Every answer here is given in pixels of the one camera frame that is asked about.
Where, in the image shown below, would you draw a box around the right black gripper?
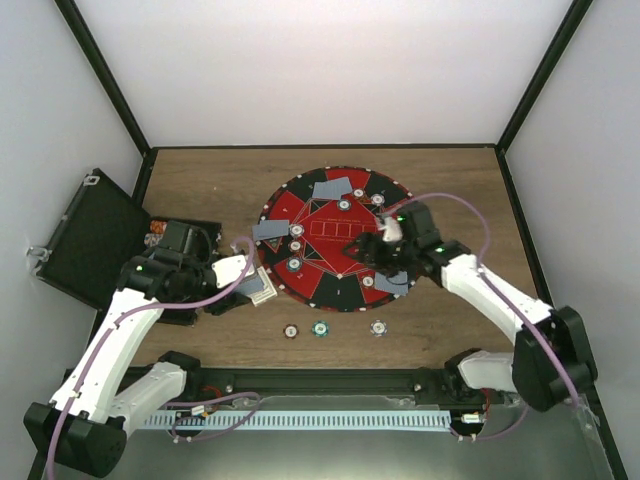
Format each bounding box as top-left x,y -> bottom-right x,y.
340,232 -> 417,278

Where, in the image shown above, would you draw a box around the blue card seat ten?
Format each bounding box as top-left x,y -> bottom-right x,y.
374,272 -> 411,296

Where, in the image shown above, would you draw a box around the blue white chip seat seven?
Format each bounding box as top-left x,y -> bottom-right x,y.
371,193 -> 385,206

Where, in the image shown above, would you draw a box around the teal chip seat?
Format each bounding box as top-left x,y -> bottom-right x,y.
337,199 -> 351,212

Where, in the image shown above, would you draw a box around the brown 100 chip stack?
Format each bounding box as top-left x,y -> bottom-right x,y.
283,324 -> 299,339

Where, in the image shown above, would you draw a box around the blue orange chip stack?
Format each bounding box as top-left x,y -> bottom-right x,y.
370,320 -> 388,337

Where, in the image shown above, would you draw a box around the teal chip seat two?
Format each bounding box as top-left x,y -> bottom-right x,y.
286,257 -> 302,272

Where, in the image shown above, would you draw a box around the blue playing card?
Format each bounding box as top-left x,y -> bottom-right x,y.
325,177 -> 352,198
252,220 -> 289,241

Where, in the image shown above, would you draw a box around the blue white chip seat three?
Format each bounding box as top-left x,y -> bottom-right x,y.
290,224 -> 304,238

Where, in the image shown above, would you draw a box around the teal chip stack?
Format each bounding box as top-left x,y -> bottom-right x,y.
311,321 -> 329,337

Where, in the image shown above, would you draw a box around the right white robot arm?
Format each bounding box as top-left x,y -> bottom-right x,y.
343,201 -> 598,412

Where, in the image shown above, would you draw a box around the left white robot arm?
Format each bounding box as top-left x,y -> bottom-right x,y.
23,221 -> 255,479

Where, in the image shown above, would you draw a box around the triangular all in marker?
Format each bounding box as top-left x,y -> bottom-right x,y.
265,238 -> 283,253

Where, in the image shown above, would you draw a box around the round red black poker mat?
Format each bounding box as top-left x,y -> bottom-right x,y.
256,166 -> 412,312

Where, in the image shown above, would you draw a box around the chips in case top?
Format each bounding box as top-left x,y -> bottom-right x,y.
144,220 -> 167,248

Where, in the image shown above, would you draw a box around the black poker chip case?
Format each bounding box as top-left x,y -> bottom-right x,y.
34,168 -> 222,314

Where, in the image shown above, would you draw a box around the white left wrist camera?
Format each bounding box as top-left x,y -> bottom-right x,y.
211,254 -> 255,289

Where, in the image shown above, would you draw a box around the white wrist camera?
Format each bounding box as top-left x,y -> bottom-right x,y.
211,254 -> 255,289
376,216 -> 403,244

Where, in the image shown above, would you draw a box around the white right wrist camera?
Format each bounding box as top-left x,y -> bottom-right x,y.
376,216 -> 403,244

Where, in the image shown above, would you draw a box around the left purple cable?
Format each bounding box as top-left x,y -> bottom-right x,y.
45,235 -> 262,480

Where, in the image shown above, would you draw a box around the purple cable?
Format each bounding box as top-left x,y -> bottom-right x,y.
389,192 -> 581,444
45,235 -> 262,480

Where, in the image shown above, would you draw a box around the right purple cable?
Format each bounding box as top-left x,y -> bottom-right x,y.
389,192 -> 581,444

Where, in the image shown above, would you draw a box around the black front mounting rail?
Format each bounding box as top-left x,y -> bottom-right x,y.
169,367 -> 506,408

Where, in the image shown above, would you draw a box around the perforated light blue rail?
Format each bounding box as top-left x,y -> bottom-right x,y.
141,410 -> 451,433

